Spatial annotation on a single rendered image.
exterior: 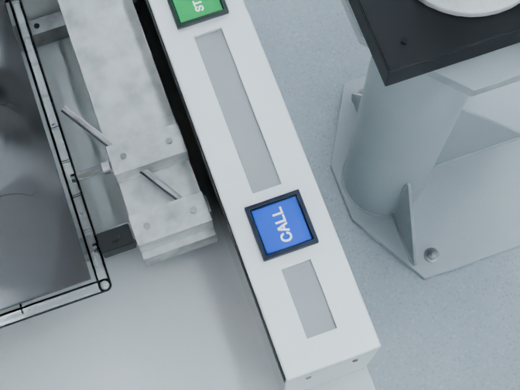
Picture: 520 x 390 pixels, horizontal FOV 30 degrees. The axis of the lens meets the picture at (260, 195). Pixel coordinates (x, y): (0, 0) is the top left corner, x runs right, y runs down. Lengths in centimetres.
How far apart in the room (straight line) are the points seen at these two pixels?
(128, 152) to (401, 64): 32
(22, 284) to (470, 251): 113
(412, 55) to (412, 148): 48
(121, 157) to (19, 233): 13
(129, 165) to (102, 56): 15
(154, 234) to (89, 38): 25
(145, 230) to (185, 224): 4
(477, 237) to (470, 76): 82
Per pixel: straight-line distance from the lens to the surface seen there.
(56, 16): 117
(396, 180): 173
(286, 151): 96
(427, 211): 195
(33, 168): 104
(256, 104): 97
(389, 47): 112
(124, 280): 107
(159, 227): 99
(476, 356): 192
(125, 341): 106
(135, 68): 109
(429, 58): 112
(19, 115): 107
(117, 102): 107
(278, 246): 92
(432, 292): 193
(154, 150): 102
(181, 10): 102
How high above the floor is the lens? 186
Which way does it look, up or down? 72 degrees down
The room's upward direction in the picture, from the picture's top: 1 degrees counter-clockwise
